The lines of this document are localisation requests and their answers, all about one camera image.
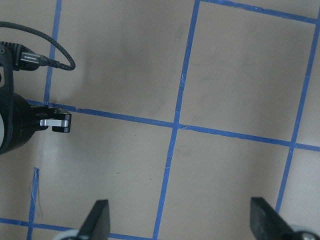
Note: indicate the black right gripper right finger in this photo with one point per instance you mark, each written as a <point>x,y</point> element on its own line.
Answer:
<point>265,223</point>

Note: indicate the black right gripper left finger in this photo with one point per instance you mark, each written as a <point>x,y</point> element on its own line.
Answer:
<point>97,225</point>

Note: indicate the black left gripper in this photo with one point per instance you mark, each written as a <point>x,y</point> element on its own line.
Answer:
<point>28,119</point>

